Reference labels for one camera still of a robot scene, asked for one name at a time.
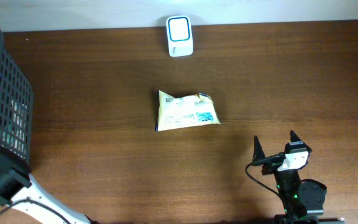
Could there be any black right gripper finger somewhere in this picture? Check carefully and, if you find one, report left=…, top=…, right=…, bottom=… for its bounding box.
left=252, top=136, right=265, bottom=164
left=290, top=130, right=303, bottom=144

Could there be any cream yellow snack bag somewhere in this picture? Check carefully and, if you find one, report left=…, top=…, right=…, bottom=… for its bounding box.
left=155, top=90, right=221, bottom=131

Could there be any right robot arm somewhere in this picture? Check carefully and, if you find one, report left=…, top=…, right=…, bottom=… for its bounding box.
left=248, top=131, right=327, bottom=223

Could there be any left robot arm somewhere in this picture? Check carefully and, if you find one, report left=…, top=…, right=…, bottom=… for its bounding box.
left=0, top=145, right=95, bottom=224

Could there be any white barcode scanner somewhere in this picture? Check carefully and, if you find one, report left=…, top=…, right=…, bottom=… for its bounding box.
left=165, top=15, right=194, bottom=57

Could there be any dark grey plastic basket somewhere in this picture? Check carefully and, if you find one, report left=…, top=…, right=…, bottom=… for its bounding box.
left=0, top=30, right=34, bottom=170

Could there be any right black camera cable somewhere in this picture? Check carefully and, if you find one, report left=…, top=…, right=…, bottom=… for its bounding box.
left=244, top=154, right=287, bottom=206

